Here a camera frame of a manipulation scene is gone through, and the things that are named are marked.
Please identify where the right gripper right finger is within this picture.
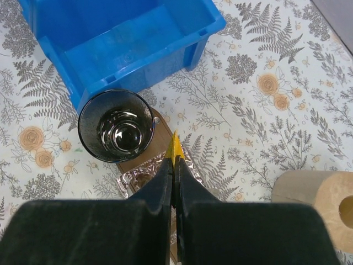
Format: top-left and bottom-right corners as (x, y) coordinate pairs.
(175, 156), (339, 264)

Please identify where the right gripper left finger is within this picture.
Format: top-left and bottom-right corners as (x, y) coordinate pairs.
(1, 158), (173, 264)

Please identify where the clear acrylic holder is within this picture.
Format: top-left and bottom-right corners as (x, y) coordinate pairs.
(117, 146), (205, 247)

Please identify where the yellow toothpaste tube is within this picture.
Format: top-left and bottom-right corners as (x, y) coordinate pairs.
(164, 130), (185, 166)

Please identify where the oval wooden tray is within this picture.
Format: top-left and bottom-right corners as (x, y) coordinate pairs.
(117, 106), (180, 265)

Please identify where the brown toilet paper roll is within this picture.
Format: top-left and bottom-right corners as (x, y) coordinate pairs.
(271, 170), (352, 253)

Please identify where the blue double bin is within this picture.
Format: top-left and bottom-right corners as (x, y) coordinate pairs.
(20, 0), (226, 111)

